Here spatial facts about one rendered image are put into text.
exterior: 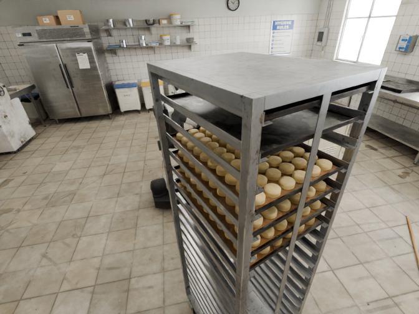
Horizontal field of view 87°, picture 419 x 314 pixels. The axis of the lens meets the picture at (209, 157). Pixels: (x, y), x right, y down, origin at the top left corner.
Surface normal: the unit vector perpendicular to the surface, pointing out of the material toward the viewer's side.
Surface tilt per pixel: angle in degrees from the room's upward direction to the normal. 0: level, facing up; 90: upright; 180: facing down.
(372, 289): 0
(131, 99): 91
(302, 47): 90
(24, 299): 0
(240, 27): 90
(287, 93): 90
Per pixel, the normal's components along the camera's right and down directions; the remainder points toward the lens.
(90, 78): 0.18, 0.50
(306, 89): 0.51, 0.42
